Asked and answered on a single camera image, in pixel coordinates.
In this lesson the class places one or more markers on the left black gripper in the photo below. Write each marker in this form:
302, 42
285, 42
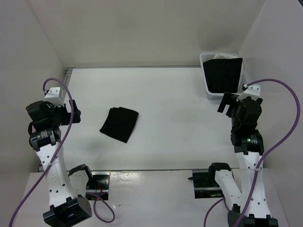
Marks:
68, 115

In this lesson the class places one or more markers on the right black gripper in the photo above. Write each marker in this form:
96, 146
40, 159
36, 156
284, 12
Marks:
228, 98

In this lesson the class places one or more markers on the black skirt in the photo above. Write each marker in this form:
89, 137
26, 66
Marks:
120, 123
210, 69

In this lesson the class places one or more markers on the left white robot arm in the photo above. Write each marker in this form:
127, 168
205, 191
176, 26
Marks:
68, 205

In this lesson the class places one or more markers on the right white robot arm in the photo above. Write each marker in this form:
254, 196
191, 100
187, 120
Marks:
247, 205

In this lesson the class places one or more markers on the black skirt in basket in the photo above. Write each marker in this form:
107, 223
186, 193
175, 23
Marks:
210, 69

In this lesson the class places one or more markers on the white plastic basket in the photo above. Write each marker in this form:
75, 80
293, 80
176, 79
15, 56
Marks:
218, 96

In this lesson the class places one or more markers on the white skirt in basket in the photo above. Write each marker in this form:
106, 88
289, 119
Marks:
229, 72

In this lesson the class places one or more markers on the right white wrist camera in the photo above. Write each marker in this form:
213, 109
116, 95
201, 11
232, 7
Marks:
252, 91

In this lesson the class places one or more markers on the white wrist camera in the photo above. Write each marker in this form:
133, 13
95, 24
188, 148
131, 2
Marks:
252, 91
54, 96

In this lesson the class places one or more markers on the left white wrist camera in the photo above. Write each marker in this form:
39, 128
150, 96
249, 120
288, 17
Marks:
54, 96

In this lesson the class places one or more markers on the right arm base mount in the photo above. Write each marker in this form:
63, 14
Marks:
204, 187

